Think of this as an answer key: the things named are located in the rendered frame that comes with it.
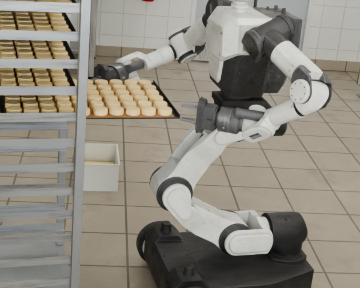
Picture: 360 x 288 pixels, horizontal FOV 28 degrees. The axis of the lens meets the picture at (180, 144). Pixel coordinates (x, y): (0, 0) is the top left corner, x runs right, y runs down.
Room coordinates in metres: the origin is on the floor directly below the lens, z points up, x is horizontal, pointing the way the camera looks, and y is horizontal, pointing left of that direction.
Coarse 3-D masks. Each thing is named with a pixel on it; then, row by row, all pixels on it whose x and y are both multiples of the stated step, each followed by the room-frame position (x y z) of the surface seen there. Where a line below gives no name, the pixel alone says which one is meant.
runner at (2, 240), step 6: (48, 234) 2.20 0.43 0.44; (54, 234) 2.20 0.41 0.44; (60, 234) 2.21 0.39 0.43; (66, 234) 2.22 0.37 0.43; (0, 240) 2.15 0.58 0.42; (6, 240) 2.16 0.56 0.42; (12, 240) 2.16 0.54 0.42; (18, 240) 2.17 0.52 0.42; (24, 240) 2.17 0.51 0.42; (30, 240) 2.18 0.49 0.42; (36, 240) 2.19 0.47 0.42; (42, 240) 2.19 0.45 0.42; (48, 240) 2.20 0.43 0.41; (54, 240) 2.20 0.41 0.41; (60, 240) 2.21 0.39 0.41; (66, 240) 2.22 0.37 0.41
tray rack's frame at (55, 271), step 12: (0, 252) 2.53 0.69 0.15; (12, 252) 2.54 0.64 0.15; (24, 252) 2.55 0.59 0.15; (36, 252) 2.55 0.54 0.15; (48, 252) 2.56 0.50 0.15; (60, 252) 2.57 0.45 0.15; (60, 264) 2.48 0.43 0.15; (0, 276) 2.35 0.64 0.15; (12, 276) 2.36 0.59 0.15; (24, 276) 2.37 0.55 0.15; (36, 276) 2.38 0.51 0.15; (48, 276) 2.38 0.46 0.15; (60, 276) 2.39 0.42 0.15
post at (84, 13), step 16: (80, 0) 2.21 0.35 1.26; (80, 16) 2.20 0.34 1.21; (80, 32) 2.19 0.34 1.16; (80, 48) 2.19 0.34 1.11; (80, 64) 2.19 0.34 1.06; (80, 80) 2.19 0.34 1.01; (80, 96) 2.20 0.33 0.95; (80, 112) 2.20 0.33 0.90; (80, 128) 2.20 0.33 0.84; (80, 144) 2.20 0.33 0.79; (80, 160) 2.20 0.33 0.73; (80, 176) 2.20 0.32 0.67; (80, 192) 2.20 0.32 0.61; (80, 208) 2.20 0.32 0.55; (80, 224) 2.20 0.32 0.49; (80, 240) 2.20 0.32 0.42; (80, 256) 2.20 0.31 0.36
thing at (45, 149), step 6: (0, 150) 2.54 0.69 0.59; (6, 150) 2.55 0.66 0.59; (12, 150) 2.55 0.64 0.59; (18, 150) 2.56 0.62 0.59; (24, 150) 2.57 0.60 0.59; (30, 150) 2.57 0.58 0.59; (36, 150) 2.58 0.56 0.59; (42, 150) 2.58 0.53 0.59; (48, 150) 2.59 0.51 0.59; (54, 150) 2.59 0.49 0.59; (60, 150) 2.60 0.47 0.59; (66, 150) 2.60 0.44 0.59
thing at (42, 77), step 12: (0, 72) 2.32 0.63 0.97; (12, 72) 2.33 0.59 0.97; (24, 72) 2.34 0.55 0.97; (36, 72) 2.36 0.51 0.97; (48, 72) 2.44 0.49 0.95; (60, 72) 2.38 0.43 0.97; (0, 84) 2.25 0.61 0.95; (12, 84) 2.20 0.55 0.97; (24, 84) 2.21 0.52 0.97; (36, 84) 2.28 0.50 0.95; (48, 84) 2.23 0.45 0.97; (60, 84) 2.24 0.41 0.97
